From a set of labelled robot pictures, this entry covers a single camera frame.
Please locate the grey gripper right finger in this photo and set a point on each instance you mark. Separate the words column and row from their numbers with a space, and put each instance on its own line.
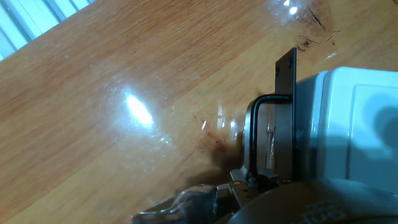
column 267, row 179

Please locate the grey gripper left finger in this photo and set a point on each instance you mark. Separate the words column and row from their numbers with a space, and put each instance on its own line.
column 192, row 202

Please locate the white plastic drawer cabinet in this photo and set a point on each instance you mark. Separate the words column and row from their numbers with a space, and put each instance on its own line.
column 357, row 109

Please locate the glossy wooden board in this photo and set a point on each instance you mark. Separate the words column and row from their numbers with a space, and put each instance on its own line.
column 93, row 124

